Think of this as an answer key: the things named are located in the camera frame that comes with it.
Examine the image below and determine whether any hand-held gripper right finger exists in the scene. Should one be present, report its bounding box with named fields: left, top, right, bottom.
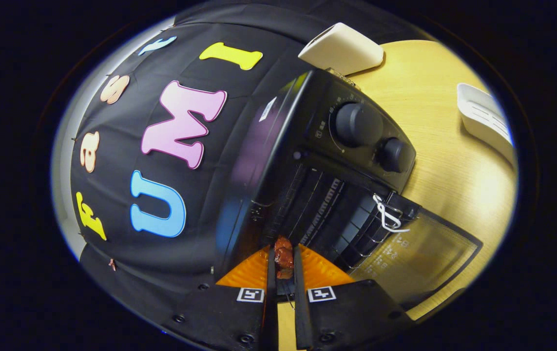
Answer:
left=293, top=244, right=418, bottom=351

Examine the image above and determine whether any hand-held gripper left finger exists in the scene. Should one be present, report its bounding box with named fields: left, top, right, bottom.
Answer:
left=161, top=246, right=279, bottom=351

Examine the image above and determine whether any reddish brown meat slice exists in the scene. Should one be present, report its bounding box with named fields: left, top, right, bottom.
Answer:
left=273, top=236, right=295, bottom=280

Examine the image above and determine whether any black toaster oven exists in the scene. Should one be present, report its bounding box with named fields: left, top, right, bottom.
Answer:
left=212, top=68, right=483, bottom=312

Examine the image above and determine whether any white pop-up toaster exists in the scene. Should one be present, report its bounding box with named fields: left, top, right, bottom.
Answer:
left=298, top=22, right=385, bottom=76

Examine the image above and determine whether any black backdrop cloth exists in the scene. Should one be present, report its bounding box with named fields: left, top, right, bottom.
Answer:
left=70, top=0, right=427, bottom=337

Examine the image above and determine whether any white rectangular dish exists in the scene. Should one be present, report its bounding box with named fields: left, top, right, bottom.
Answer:
left=456, top=83, right=517, bottom=166

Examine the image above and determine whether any white string tie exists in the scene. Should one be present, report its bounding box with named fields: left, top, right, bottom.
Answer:
left=372, top=194, right=410, bottom=234

